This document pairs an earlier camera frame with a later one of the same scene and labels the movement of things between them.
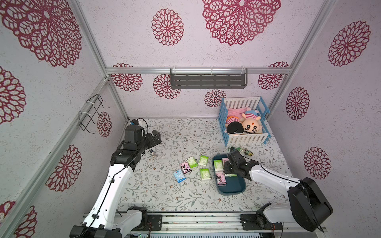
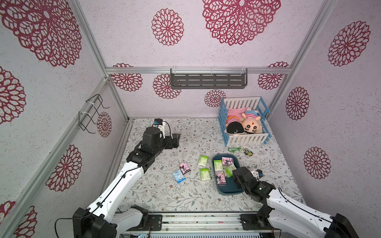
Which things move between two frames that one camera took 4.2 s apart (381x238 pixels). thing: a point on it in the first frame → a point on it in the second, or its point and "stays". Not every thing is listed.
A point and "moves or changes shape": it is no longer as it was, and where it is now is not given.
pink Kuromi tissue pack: (185, 167) stays
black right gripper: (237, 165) → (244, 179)
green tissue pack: (192, 162) moves or changes shape
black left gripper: (152, 142) → (170, 145)
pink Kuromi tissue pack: (221, 179) stays
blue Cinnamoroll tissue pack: (179, 176) stays
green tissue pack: (203, 160) stays
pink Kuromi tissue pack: (223, 159) stays
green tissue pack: (218, 165) stays
